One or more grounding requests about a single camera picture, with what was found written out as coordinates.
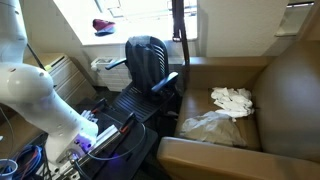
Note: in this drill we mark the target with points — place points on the white radiator heater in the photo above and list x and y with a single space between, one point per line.
113 76

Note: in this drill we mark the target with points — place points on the dark window frame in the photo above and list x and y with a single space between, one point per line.
140 8

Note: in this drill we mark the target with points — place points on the white plastic cup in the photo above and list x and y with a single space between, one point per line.
4 165

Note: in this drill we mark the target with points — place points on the brown leather couch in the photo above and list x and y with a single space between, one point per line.
286 100

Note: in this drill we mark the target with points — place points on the dark leather belt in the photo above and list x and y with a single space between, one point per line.
180 20

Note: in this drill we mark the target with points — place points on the aluminium robot base mount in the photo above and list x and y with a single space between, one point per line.
106 135

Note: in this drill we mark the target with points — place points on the dark baseball cap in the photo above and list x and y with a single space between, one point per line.
103 26

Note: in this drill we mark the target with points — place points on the crumpled grey cloth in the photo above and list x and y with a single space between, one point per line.
213 130

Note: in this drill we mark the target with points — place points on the crumpled white cloth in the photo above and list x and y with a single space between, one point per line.
233 101

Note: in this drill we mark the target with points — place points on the dark grey jacket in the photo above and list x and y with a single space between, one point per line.
138 60

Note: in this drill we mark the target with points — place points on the black robot table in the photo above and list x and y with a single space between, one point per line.
133 156

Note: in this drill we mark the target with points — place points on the white drawer cabinet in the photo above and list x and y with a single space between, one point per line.
66 76

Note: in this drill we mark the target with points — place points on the black office chair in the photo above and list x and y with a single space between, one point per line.
146 63

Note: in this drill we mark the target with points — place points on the black red-tipped clamp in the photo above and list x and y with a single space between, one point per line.
128 122
101 105

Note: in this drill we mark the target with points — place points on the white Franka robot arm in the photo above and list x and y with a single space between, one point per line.
30 90

